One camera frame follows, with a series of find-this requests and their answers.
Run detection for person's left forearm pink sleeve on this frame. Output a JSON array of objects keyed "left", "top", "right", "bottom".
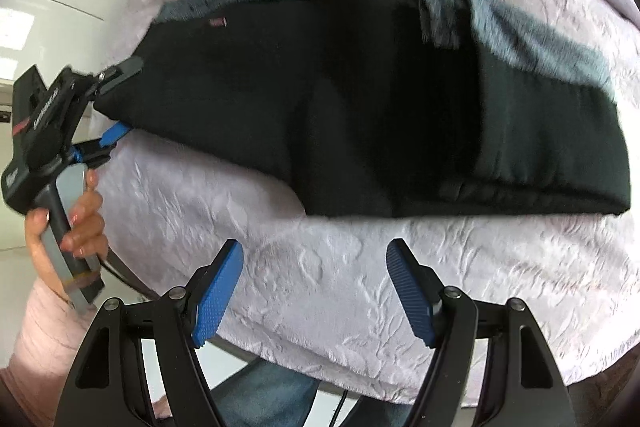
[{"left": 0, "top": 279, "right": 103, "bottom": 427}]

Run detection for black handle cable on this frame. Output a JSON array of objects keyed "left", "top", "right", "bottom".
[{"left": 101, "top": 257, "right": 151, "bottom": 299}]

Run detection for thin black cable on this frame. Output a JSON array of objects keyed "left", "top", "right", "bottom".
[{"left": 334, "top": 389, "right": 349, "bottom": 427}]

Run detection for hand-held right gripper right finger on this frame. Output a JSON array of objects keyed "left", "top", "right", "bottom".
[{"left": 386, "top": 238, "right": 578, "bottom": 427}]

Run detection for person's left hand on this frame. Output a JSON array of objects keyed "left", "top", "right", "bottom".
[{"left": 24, "top": 169, "right": 110, "bottom": 303}]

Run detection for white textured bedspread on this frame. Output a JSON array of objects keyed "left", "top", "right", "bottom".
[{"left": 97, "top": 0, "right": 640, "bottom": 408}]

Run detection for grey-blue cloth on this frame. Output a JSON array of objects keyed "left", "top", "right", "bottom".
[{"left": 157, "top": 0, "right": 616, "bottom": 92}]

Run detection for black pants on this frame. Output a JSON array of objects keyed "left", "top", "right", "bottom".
[{"left": 92, "top": 0, "right": 632, "bottom": 219}]

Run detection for person's left leg in jeans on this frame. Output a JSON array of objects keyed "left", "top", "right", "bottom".
[{"left": 210, "top": 359, "right": 322, "bottom": 427}]

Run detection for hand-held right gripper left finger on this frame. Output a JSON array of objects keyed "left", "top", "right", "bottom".
[{"left": 54, "top": 238, "right": 245, "bottom": 427}]

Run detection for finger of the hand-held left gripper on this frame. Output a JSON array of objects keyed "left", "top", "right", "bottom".
[
  {"left": 92, "top": 56, "right": 144, "bottom": 96},
  {"left": 75, "top": 122, "right": 133, "bottom": 168}
]

